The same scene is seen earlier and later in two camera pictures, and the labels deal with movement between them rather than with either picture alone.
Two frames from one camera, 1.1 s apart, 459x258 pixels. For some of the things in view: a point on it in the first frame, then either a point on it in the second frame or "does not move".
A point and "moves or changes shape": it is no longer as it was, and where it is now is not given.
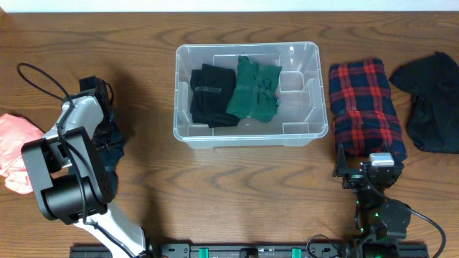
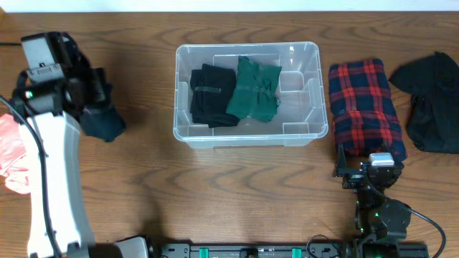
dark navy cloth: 110,150 moves or changes shape
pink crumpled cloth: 16,130 does not move
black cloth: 211,95 does not move
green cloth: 254,92 does not move
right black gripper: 353,178 does not move
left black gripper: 107,130 → 95,92
